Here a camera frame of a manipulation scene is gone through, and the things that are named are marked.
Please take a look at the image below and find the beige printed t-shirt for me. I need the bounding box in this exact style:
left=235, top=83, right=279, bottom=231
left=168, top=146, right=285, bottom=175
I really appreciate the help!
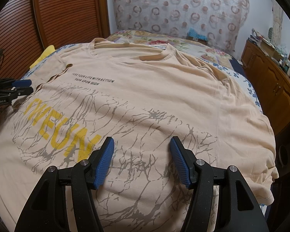
left=0, top=37, right=280, bottom=232

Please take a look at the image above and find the yellow plush pillow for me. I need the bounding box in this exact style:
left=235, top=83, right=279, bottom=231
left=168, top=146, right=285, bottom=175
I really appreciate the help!
left=29, top=45, right=55, bottom=70

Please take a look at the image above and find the wooden louvered wardrobe door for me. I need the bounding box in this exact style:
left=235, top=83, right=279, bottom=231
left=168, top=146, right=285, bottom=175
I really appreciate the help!
left=0, top=0, right=110, bottom=78

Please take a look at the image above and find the wooden sideboard cabinet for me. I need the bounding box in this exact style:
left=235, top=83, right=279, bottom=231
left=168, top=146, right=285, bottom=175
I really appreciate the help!
left=241, top=40, right=290, bottom=135

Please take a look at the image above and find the floral quilt bedspread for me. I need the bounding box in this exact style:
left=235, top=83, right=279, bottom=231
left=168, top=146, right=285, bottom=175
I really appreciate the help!
left=107, top=30, right=233, bottom=69

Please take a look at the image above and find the blue floral white blanket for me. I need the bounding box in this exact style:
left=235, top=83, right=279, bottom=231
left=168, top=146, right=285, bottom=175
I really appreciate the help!
left=21, top=43, right=267, bottom=213

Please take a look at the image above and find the clutter on sideboard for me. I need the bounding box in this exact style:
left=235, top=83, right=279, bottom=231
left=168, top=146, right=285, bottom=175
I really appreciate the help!
left=250, top=28, right=290, bottom=77

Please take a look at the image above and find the blue item in box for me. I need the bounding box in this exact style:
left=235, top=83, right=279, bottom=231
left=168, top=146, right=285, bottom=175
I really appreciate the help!
left=186, top=28, right=208, bottom=45

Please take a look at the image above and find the tied cream curtain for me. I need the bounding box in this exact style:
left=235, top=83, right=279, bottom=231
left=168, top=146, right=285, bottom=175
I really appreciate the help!
left=272, top=0, right=284, bottom=46

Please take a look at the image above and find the circle patterned lace curtain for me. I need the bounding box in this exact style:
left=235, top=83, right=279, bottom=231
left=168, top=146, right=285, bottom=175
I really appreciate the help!
left=113, top=0, right=250, bottom=55

